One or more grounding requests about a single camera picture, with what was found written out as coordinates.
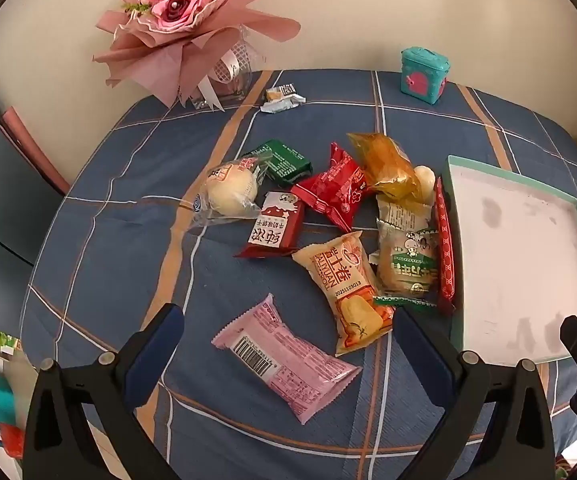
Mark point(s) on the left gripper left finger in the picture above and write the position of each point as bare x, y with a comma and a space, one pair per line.
59, 443

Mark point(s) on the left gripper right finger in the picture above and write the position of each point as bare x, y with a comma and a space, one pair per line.
518, 442

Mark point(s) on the long red patterned packet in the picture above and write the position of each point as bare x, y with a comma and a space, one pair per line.
446, 267

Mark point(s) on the green cow biscuit packet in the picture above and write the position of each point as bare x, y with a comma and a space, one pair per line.
406, 261

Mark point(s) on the pink snack packet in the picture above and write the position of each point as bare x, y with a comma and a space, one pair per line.
304, 376

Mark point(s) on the orange chips packet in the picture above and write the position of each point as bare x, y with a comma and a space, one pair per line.
341, 269

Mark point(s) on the white jelly cup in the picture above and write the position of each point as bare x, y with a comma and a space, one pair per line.
426, 178

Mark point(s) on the clear white bun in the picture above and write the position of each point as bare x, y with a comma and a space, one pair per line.
229, 191

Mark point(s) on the yellow cake packet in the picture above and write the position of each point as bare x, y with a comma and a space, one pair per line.
387, 168

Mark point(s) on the dark red milk biscuit packet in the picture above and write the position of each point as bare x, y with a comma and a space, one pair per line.
276, 229

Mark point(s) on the bright red snack bag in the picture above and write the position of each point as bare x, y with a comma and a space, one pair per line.
337, 193

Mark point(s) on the white printed snack packet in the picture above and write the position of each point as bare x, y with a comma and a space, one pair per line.
407, 217

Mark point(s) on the teal rimmed white tray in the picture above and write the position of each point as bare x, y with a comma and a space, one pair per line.
515, 253

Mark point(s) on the blue plaid tablecloth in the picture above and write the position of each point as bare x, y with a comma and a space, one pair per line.
122, 245

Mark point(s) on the green snack packet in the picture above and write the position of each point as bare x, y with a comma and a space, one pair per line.
286, 166

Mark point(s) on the teal toy house box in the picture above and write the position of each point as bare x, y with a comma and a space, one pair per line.
424, 73

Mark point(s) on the clear glass vase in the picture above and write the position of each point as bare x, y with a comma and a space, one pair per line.
228, 80

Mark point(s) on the small white snack wrapper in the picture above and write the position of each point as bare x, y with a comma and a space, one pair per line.
282, 98

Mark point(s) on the pink rose bouquet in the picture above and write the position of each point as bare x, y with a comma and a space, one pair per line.
168, 46

